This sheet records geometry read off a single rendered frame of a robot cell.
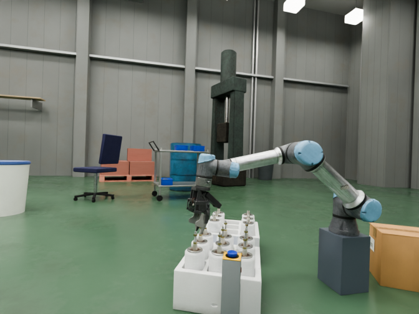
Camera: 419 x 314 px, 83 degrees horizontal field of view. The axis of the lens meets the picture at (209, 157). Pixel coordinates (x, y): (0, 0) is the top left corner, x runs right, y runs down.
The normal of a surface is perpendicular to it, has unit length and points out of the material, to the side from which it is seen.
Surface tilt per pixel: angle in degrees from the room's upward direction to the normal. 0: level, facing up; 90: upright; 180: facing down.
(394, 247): 90
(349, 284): 90
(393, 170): 90
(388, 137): 90
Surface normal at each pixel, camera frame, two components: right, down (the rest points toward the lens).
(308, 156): 0.02, -0.08
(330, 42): 0.23, 0.01
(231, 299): -0.18, 0.00
